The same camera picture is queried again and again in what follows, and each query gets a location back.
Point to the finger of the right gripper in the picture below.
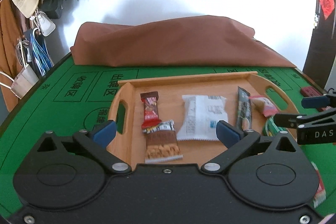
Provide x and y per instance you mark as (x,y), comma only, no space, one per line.
(289,120)
(316,102)

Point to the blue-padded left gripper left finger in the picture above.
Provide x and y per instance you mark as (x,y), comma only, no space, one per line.
(94,144)

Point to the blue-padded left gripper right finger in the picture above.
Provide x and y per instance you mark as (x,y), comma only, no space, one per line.
(239,144)

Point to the pink snack packet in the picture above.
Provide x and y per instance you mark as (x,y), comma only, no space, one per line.
(264,105)

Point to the black coffee stick sachet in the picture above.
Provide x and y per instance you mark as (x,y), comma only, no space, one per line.
(244,112)

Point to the white snack packet with barcode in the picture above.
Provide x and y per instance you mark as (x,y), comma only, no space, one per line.
(202,114)

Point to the brown almond chocolate bar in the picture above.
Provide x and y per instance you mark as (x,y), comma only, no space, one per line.
(161,143)

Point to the red chocolate bar packet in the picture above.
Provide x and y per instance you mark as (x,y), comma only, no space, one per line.
(150,109)

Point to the green candy packet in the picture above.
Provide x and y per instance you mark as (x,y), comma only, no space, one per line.
(270,128)

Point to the red Biscoff biscuit packet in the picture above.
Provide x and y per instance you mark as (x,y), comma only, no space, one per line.
(320,195)

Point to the red phone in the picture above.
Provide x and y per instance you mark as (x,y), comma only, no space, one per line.
(310,91)

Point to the dark wooden door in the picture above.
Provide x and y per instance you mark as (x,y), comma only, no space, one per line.
(321,53)

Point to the wooden serving tray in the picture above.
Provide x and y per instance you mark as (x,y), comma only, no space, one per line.
(130,144)

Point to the paper shopping bag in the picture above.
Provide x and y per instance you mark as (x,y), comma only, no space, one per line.
(22,83)

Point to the red door decoration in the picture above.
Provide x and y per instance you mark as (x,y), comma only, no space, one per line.
(327,7)

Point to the brown cloth cover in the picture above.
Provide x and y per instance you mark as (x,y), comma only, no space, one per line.
(190,41)

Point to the white small handbag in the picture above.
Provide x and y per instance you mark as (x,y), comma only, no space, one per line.
(45,24)

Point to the orange coat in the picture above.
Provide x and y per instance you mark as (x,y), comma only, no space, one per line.
(13,23)

